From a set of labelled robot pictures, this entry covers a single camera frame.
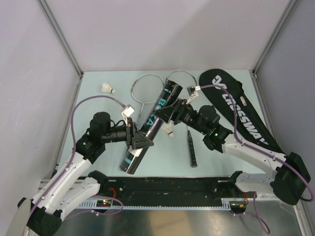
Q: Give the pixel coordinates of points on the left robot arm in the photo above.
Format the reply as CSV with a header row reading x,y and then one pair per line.
x,y
53,203

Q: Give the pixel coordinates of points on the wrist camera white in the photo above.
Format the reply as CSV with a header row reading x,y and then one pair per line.
x,y
128,110
193,93

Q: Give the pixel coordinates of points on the right white badminton racket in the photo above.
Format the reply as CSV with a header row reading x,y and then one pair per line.
x,y
185,79

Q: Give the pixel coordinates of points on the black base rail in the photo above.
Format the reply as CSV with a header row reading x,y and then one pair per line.
x,y
171,191

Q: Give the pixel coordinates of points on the right aluminium frame post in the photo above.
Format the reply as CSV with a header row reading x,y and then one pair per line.
x,y
284,18

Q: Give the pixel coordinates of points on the left aluminium frame post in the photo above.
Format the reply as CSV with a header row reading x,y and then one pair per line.
x,y
52,21

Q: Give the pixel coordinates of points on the aluminium frame post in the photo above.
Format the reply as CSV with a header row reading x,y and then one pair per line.
x,y
52,21
284,18

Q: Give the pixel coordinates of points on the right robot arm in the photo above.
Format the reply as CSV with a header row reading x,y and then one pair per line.
x,y
288,174

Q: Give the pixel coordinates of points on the black shuttlecock tube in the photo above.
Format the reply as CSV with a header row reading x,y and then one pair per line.
x,y
151,126

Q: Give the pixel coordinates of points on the white shuttlecock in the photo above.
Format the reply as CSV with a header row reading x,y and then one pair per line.
x,y
106,88
168,129

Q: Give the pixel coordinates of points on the white badminton racket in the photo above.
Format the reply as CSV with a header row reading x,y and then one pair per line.
x,y
146,89
185,79

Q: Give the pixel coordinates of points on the grey cable duct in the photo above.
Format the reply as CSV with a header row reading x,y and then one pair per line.
x,y
106,204

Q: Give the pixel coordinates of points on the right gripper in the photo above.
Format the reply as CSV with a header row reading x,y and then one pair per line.
x,y
166,113

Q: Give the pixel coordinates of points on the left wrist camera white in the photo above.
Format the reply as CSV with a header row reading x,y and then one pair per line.
x,y
128,110

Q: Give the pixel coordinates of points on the left white badminton racket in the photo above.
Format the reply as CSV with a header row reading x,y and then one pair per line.
x,y
146,89

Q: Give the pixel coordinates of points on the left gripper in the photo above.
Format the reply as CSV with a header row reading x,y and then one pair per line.
x,y
139,141

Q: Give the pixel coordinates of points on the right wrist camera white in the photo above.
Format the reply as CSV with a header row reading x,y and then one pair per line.
x,y
193,93

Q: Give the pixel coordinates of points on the black racket bag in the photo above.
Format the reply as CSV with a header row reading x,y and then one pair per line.
x,y
225,92

